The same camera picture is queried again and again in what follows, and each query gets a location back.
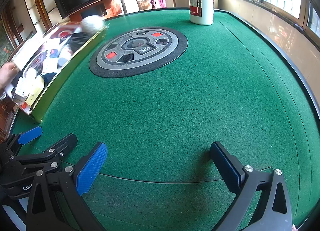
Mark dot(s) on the cream yarn ball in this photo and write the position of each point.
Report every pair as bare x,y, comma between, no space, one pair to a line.
92,23

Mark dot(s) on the round table control panel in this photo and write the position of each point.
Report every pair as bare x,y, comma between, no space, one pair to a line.
140,65

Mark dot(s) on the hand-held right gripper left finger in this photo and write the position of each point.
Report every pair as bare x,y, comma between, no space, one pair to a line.
92,168

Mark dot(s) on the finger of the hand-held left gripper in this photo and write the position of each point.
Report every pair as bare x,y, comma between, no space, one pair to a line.
30,135
63,143

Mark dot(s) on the wooden wall shelf unit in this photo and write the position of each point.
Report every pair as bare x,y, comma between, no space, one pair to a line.
41,4

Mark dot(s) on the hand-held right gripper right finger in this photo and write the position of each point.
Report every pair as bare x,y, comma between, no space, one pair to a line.
226,167

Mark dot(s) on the red wooden tv cabinet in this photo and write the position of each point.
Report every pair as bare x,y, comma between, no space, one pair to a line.
115,6

